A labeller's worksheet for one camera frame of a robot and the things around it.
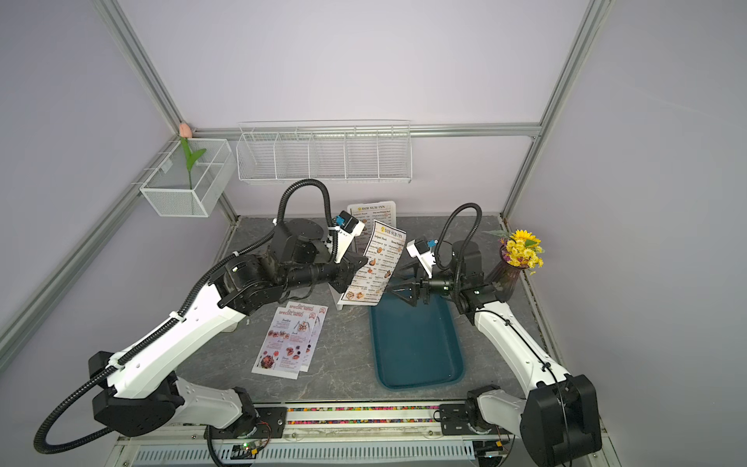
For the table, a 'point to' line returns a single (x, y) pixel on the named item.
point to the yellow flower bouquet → (520, 248)
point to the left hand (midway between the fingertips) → (365, 263)
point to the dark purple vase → (503, 277)
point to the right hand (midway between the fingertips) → (390, 281)
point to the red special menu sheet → (320, 313)
